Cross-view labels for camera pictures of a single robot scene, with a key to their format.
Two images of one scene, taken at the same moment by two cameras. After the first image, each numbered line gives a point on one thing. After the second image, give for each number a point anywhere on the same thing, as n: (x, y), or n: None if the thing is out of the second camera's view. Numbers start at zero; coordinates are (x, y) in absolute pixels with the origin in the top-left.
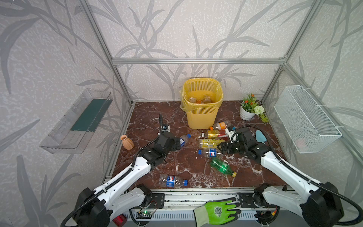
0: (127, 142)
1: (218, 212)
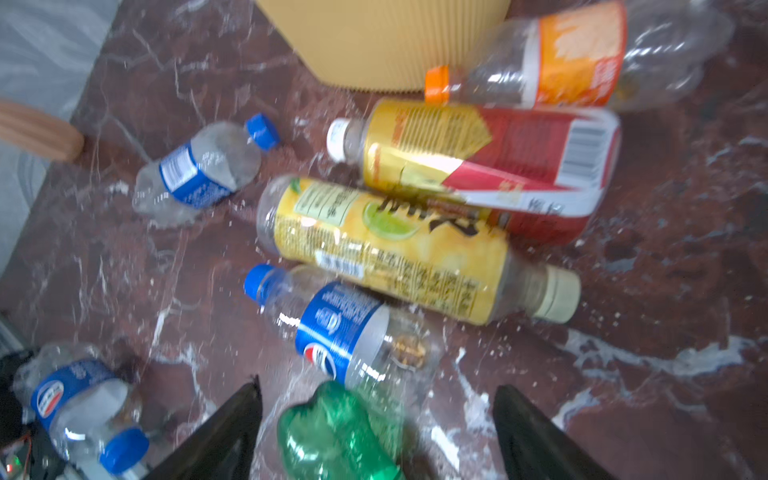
0: (29, 129)
1: None
